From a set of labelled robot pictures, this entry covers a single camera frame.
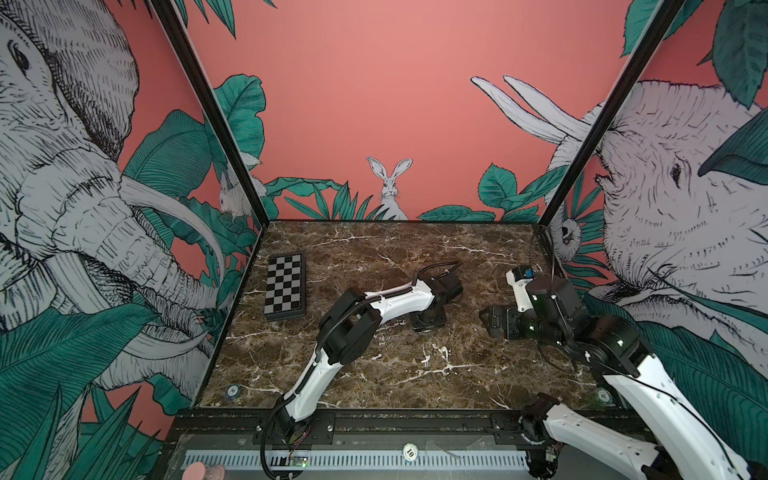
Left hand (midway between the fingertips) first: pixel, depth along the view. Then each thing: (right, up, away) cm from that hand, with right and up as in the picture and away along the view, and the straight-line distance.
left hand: (438, 324), depth 91 cm
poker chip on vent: (-10, -25, -21) cm, 34 cm away
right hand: (+9, +10, -24) cm, 28 cm away
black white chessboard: (-50, +11, +6) cm, 51 cm away
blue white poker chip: (-58, -15, -11) cm, 61 cm away
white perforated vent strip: (-22, -27, -21) cm, 41 cm away
